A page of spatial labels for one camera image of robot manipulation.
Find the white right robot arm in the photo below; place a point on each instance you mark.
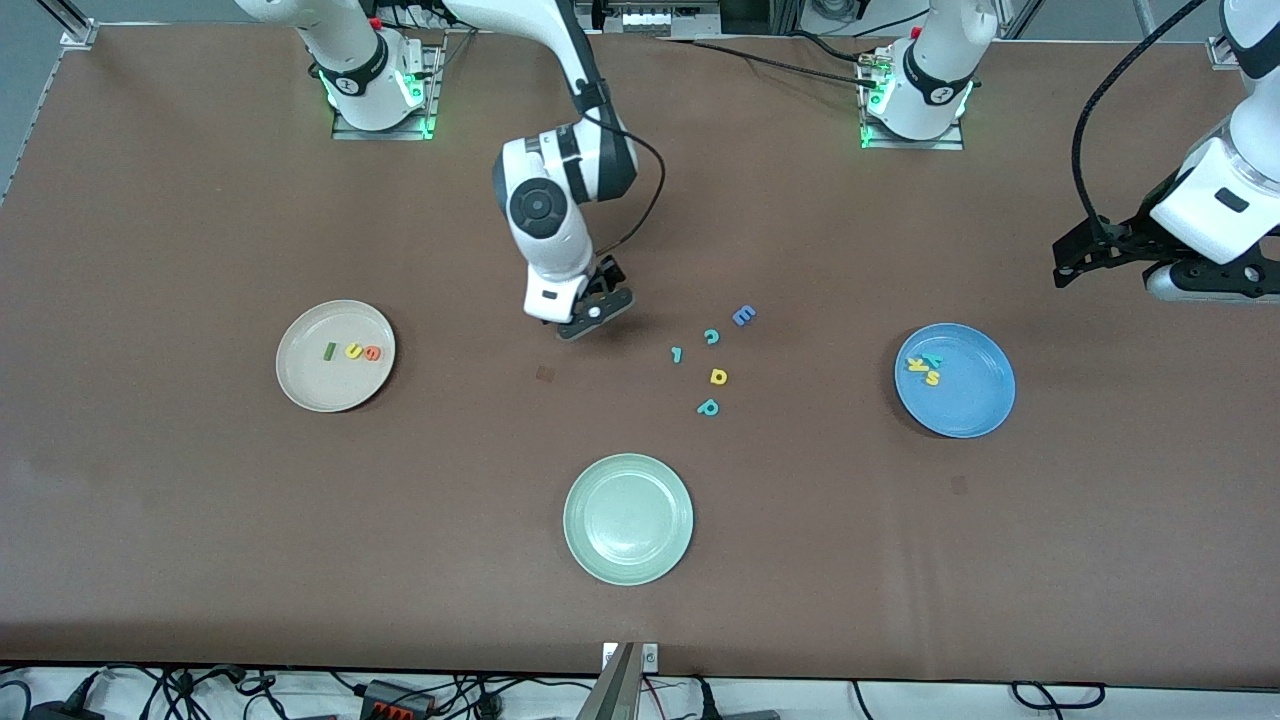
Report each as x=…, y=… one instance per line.
x=360, y=70

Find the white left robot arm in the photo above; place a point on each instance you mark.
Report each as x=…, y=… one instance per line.
x=935, y=70

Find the brown table cover sheet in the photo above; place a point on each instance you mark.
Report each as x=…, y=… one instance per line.
x=640, y=200

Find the blue letter E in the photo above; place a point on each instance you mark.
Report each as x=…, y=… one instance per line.
x=741, y=316

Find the teal letter p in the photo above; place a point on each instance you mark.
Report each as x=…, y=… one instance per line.
x=702, y=410

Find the blue plate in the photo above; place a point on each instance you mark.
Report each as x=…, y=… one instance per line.
x=965, y=395

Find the pale green plate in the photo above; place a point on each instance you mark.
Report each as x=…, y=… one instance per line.
x=628, y=519

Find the beige brown plate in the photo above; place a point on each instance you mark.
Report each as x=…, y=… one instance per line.
x=335, y=385

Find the grey aluminium bar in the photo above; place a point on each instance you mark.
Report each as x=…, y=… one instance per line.
x=612, y=695

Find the black box with orange connectors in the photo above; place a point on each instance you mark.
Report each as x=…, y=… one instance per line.
x=398, y=698

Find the silver corner bracket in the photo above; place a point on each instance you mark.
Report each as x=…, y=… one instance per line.
x=78, y=36
x=1222, y=52

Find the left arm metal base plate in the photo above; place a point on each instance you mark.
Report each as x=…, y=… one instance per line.
x=915, y=144

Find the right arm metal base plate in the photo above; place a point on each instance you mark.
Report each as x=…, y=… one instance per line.
x=385, y=134

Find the aluminium frame with silver device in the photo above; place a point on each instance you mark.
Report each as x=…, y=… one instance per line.
x=650, y=15

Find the white metal bracket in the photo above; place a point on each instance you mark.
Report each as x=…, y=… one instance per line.
x=650, y=657

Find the aluminium extrusion rail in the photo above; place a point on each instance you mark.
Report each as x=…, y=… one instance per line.
x=65, y=15

